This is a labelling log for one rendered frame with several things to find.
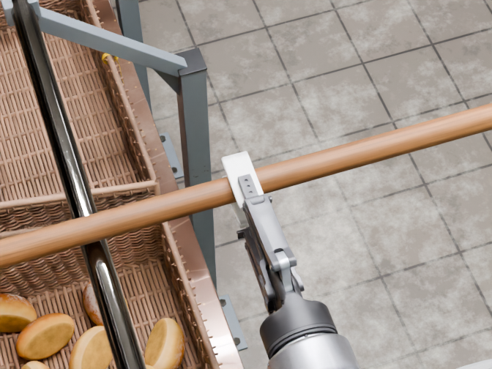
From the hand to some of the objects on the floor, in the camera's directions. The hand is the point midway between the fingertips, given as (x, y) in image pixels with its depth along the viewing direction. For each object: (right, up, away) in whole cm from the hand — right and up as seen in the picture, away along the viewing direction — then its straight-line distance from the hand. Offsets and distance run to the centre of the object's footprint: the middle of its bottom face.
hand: (243, 189), depth 118 cm
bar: (-14, -42, +116) cm, 123 cm away
